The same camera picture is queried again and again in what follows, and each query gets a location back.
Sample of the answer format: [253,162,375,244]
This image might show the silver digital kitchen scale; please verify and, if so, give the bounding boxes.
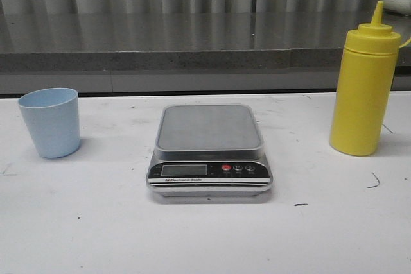
[146,104,274,197]

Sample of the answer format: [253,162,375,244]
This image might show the light blue plastic cup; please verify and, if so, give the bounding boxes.
[18,88,80,158]

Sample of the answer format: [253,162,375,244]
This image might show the yellow squeeze bottle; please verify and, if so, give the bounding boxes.
[329,1,406,157]

